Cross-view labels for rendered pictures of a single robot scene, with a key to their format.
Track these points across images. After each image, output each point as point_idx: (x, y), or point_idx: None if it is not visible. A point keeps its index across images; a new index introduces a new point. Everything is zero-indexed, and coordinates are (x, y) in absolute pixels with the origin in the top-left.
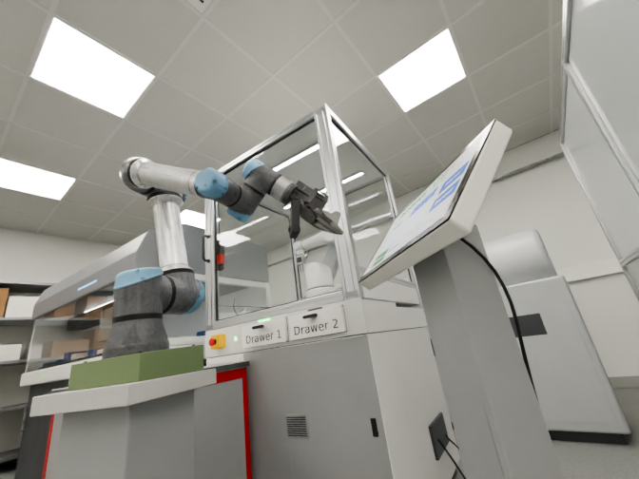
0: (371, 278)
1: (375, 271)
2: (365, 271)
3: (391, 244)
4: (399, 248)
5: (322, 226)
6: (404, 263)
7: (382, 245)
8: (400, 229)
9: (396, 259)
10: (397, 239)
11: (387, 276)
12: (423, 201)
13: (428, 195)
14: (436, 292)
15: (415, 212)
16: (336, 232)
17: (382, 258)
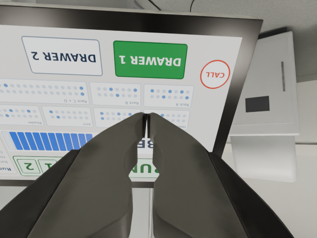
0: (182, 12)
1: (133, 12)
2: (236, 54)
3: (111, 82)
4: (6, 26)
5: (171, 175)
6: (23, 3)
7: (192, 116)
8: (104, 115)
9: (20, 4)
10: (79, 82)
11: (117, 8)
12: (52, 142)
13: (46, 150)
14: (78, 1)
15: (69, 132)
16: (134, 114)
17: (120, 49)
